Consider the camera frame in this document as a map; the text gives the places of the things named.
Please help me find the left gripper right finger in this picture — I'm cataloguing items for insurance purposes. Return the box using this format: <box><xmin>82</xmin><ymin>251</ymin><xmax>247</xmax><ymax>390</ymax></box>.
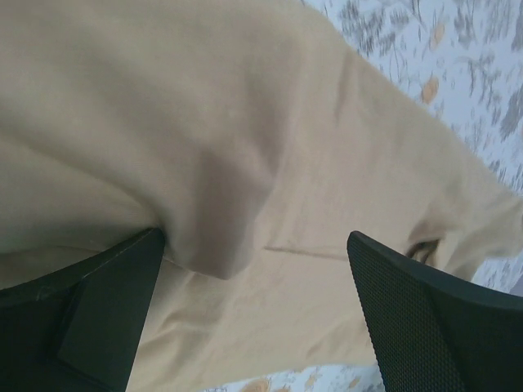
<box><xmin>346</xmin><ymin>231</ymin><xmax>522</xmax><ymax>392</ymax></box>

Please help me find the beige t shirt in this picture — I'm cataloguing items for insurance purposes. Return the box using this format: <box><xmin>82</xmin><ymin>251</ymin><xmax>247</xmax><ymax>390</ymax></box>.
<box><xmin>1</xmin><ymin>1</ymin><xmax>522</xmax><ymax>391</ymax></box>

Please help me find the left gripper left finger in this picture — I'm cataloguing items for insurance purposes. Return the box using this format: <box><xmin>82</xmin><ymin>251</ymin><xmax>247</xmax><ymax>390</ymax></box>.
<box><xmin>1</xmin><ymin>229</ymin><xmax>165</xmax><ymax>392</ymax></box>

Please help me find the floral patterned table mat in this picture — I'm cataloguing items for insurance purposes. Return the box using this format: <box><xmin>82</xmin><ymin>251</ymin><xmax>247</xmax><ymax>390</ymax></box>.
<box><xmin>205</xmin><ymin>1</ymin><xmax>522</xmax><ymax>391</ymax></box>

